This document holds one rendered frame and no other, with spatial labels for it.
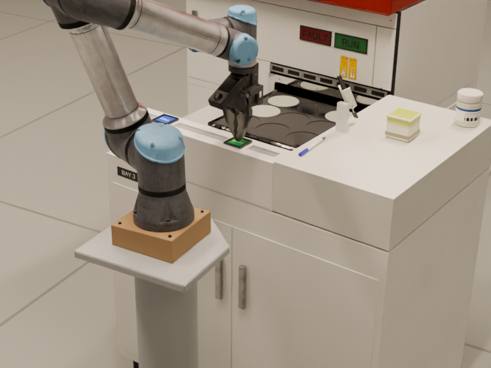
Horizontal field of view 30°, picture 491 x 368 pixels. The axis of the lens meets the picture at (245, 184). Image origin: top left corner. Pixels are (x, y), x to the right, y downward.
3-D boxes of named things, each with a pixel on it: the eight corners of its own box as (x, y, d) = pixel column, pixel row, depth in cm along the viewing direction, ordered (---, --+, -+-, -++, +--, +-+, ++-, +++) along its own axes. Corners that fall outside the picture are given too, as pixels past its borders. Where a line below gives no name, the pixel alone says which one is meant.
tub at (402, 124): (395, 128, 258) (397, 106, 255) (420, 134, 254) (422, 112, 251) (383, 137, 252) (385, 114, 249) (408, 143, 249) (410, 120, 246)
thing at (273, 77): (270, 98, 312) (271, 71, 308) (385, 128, 289) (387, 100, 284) (267, 99, 310) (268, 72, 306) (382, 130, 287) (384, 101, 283)
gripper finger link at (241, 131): (257, 138, 250) (258, 106, 246) (244, 145, 246) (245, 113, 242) (248, 135, 252) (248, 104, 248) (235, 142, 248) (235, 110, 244)
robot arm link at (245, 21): (218, 6, 234) (247, 1, 238) (218, 47, 239) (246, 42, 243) (235, 13, 228) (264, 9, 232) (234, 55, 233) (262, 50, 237)
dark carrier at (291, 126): (278, 93, 303) (278, 90, 303) (369, 117, 285) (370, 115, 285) (214, 124, 278) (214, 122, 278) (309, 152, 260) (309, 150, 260)
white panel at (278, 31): (191, 81, 334) (189, -29, 316) (390, 135, 291) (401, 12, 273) (185, 83, 331) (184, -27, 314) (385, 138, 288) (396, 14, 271)
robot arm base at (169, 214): (172, 237, 218) (169, 200, 214) (120, 223, 225) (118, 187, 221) (206, 212, 229) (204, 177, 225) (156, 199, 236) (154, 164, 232)
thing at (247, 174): (141, 147, 280) (139, 104, 274) (291, 198, 251) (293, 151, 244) (120, 158, 273) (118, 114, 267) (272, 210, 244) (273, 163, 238)
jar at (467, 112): (459, 117, 267) (464, 85, 263) (483, 122, 263) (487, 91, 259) (449, 124, 262) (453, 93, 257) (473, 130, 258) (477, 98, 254)
